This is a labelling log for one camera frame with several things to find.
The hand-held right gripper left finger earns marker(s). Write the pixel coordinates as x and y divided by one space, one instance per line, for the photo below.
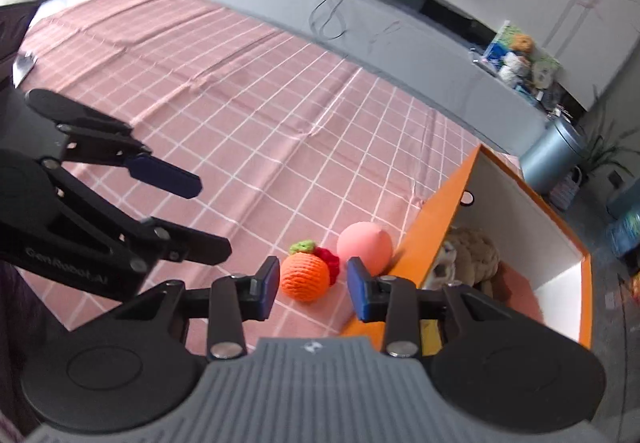
265 290

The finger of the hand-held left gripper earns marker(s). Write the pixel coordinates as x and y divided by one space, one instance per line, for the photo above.
165 178
195 245

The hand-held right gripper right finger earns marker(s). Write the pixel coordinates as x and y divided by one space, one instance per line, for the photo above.
361 290

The red crochet piece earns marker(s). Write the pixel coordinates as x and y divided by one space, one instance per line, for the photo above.
333 264

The orange crochet ball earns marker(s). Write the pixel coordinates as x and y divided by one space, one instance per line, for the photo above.
305 278

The pink egg makeup sponge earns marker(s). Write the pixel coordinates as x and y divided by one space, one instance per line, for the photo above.
365 245

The yellow cleaning cloth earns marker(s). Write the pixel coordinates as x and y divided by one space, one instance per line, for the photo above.
430 338

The orange cardboard box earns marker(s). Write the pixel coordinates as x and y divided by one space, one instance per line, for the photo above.
440 208

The brown knotted plush toy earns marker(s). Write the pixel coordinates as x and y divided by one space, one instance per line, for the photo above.
475 253

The reddish pink sponge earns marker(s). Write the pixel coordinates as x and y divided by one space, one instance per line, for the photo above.
515 293

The pink checkered tablecloth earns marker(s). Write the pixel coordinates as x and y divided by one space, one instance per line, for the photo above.
250 98

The white woven basket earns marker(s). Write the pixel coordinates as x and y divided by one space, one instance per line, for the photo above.
566 190

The grey metal bin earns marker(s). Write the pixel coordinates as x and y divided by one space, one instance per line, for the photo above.
550 153

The white low tv cabinet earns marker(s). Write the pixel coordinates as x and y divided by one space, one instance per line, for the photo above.
400 53

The blue water jug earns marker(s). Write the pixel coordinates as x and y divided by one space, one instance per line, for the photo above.
625 233

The white plush toy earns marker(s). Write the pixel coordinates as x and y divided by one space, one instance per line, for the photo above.
515 68

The green potted plant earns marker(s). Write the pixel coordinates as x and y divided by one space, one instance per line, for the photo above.
605 153

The colourful canvas painting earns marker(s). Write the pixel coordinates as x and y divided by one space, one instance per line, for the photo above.
497 45

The small round desk fan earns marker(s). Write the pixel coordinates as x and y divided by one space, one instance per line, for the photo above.
541 73

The brown plush bear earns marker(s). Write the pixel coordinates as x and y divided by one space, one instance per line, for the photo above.
522 44

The metal bracket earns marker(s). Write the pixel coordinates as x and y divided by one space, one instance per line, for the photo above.
24 68

